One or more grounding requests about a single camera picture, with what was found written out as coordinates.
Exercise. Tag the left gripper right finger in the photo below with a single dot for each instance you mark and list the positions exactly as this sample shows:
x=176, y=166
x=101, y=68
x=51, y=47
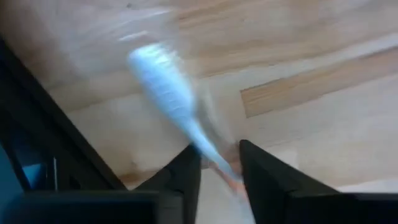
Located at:
x=280, y=193

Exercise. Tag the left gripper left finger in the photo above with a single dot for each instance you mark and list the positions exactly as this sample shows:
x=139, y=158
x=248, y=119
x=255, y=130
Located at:
x=180, y=186

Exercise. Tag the black aluminium table frame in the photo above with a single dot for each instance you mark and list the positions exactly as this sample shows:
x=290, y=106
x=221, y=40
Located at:
x=46, y=124

